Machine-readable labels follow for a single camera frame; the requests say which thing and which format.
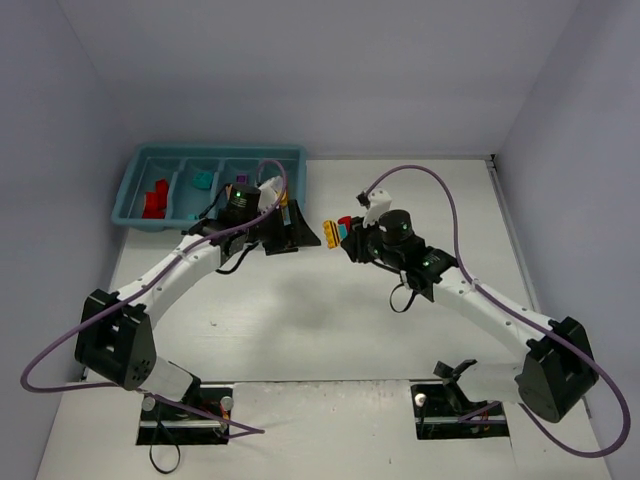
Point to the red long lego brick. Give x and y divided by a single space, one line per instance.
346 220

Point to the red round flower lego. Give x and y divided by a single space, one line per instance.
155 204

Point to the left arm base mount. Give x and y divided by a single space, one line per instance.
162 424

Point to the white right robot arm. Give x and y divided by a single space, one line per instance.
544 374

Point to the red small lego brick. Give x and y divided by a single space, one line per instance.
161 186

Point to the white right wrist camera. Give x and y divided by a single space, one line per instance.
376 202

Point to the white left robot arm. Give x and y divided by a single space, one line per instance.
117 340

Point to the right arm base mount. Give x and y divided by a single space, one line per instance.
442 411

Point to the yellow striped lego brick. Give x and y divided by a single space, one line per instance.
332 234

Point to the teal round lego piece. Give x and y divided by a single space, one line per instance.
202 180

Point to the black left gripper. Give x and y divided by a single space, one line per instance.
279 236

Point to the teal plastic divided tray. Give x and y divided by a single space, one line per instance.
179 162

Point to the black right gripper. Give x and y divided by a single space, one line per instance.
357 242

